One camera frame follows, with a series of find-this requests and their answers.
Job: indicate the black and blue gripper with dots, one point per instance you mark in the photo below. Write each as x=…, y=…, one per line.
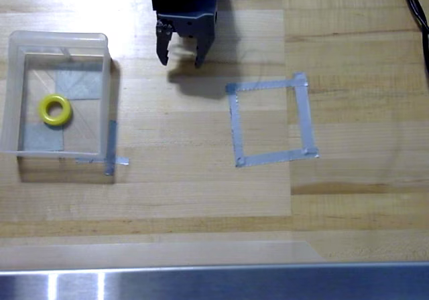
x=192, y=27

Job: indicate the clear plastic container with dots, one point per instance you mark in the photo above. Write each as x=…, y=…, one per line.
x=105, y=95

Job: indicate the grey tape strip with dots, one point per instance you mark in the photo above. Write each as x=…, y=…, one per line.
x=275, y=157
x=111, y=146
x=236, y=126
x=305, y=119
x=261, y=85
x=121, y=161

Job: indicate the grey tape patch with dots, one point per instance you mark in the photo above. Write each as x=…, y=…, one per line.
x=83, y=84
x=37, y=141

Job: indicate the metal edge strip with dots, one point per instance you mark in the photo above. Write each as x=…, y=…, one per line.
x=234, y=283

